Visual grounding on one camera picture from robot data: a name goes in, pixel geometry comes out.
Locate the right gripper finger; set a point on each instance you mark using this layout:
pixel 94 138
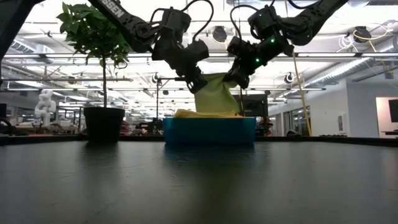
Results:
pixel 244 81
pixel 231 74

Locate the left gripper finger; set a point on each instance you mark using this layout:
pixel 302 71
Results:
pixel 192 84
pixel 201 79

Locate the lime green microfiber towel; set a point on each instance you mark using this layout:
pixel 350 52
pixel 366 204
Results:
pixel 216 96

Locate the pale yellow microfiber towel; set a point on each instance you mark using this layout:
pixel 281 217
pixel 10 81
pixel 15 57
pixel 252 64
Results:
pixel 199 114

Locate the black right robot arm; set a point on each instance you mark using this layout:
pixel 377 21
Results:
pixel 304 18

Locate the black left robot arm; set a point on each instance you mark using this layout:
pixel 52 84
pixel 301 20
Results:
pixel 127 21

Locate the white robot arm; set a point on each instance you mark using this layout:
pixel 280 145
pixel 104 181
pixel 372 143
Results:
pixel 45 107

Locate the teal plastic bin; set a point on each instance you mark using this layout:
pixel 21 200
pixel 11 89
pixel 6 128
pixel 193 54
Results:
pixel 208 130

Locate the green leafy plant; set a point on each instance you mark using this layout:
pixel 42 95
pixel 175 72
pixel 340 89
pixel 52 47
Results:
pixel 93 34

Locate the black plant pot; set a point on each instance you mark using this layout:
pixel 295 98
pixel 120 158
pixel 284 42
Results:
pixel 104 124

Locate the black robot station frame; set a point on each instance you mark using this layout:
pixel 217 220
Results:
pixel 168 79

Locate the black wall monitor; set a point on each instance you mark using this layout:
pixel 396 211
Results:
pixel 393 110

